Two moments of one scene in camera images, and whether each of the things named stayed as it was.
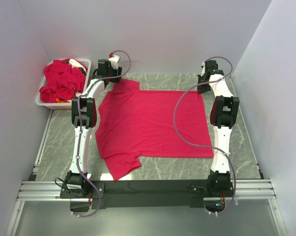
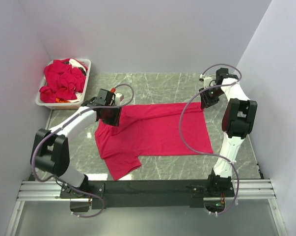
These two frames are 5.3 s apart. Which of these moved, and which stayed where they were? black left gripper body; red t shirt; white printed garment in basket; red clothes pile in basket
Moved: red t shirt; black left gripper body
Stayed: red clothes pile in basket; white printed garment in basket
